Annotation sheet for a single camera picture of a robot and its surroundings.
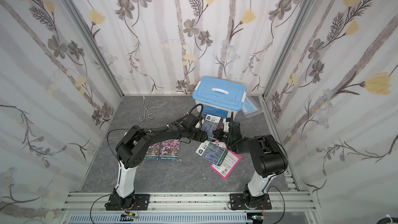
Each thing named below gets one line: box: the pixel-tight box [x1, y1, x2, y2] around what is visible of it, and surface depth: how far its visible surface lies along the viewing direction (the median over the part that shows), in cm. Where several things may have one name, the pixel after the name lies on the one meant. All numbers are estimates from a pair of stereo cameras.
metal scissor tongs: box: [138, 95, 155, 122], surface depth 110 cm
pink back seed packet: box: [210, 147, 243, 180], surface depth 88 cm
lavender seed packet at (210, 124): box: [200, 114, 222, 138], surface depth 100 cm
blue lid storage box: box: [192, 75, 247, 121], surface depth 100 cm
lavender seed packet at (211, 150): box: [194, 136, 227, 165], surface depth 92 cm
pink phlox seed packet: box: [158, 138, 181, 162], surface depth 92 cm
